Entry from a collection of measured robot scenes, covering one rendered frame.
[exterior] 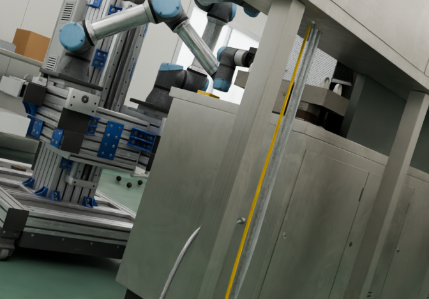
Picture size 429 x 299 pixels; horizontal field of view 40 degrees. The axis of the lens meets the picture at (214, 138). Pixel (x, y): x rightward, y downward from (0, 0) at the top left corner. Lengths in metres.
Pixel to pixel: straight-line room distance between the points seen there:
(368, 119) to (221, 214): 1.01
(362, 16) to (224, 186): 0.60
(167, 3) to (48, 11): 3.35
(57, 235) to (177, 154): 0.72
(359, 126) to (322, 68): 0.26
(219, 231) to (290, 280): 0.75
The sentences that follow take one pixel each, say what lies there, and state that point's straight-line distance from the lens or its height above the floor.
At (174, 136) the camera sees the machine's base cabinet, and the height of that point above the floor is 0.72.
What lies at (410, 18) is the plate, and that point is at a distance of 1.91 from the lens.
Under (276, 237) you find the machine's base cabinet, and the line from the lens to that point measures 1.96.
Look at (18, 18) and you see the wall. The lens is 5.63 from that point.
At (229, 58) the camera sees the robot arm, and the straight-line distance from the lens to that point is 2.49.
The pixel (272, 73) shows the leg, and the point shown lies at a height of 0.95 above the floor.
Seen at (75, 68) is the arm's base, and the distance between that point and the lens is 2.68.
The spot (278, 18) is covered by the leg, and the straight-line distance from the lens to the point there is 1.44.
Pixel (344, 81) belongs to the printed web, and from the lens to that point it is 2.36.
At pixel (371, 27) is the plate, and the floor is 1.18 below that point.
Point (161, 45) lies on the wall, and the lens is 6.65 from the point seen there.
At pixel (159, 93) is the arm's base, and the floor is 0.88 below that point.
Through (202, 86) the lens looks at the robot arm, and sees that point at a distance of 3.00.
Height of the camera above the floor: 0.77
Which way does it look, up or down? level
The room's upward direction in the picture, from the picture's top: 18 degrees clockwise
